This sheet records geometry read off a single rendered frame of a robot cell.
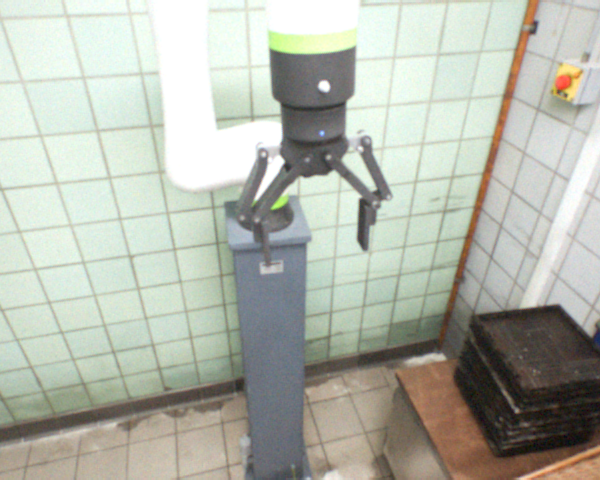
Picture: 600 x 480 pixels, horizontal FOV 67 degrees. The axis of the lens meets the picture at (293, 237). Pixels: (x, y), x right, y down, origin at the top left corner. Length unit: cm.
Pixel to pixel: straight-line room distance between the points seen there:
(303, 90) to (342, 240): 136
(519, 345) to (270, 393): 76
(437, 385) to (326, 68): 131
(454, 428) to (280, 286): 70
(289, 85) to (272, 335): 96
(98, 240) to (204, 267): 38
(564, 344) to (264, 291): 84
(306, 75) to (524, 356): 109
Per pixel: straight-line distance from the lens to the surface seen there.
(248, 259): 114
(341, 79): 49
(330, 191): 166
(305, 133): 50
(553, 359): 143
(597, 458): 146
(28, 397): 224
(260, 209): 56
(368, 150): 56
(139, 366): 208
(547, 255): 173
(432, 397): 161
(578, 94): 153
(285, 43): 48
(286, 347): 139
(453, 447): 153
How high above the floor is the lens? 184
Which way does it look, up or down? 35 degrees down
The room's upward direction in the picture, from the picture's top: straight up
